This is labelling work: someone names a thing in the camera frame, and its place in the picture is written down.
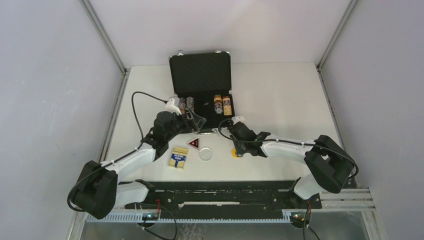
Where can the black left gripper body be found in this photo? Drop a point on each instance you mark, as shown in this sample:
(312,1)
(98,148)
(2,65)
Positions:
(178,123)

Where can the right chip row yellow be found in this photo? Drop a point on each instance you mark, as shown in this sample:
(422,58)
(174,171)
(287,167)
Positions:
(227,106)

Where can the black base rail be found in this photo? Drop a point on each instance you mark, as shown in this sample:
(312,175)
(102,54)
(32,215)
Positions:
(224,200)

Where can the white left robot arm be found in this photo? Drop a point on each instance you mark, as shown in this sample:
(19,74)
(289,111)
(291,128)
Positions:
(99,190)

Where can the left chip row purple end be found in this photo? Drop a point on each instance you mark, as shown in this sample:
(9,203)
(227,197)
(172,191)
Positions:
(182,105)

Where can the white dealer button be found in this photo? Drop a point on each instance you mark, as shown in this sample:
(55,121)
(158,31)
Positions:
(205,154)

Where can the triangular all in button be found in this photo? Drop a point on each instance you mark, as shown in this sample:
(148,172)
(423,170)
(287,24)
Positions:
(195,143)

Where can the right chip row orange blue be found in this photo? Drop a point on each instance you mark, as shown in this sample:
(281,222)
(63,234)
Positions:
(218,104)

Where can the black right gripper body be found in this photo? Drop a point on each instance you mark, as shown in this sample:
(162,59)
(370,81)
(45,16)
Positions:
(240,147)

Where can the black aluminium poker case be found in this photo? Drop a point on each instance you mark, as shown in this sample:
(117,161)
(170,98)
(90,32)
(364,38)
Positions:
(202,76)

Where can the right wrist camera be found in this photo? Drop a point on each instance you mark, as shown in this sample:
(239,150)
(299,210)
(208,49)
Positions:
(238,119)

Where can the yellow big blind button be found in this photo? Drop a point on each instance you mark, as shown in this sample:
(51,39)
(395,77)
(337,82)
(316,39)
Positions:
(234,154)

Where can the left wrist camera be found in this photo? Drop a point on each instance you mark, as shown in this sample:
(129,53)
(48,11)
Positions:
(172,105)

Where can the yellow blue card deck box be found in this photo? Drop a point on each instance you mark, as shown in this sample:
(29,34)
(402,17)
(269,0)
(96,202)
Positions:
(178,158)

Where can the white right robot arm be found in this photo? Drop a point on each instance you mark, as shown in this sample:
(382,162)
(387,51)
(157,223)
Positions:
(329,165)

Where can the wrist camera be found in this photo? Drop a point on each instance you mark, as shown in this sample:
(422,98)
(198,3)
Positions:
(172,105)
(238,119)

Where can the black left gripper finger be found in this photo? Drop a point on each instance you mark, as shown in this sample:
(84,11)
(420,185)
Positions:
(192,116)
(193,126)

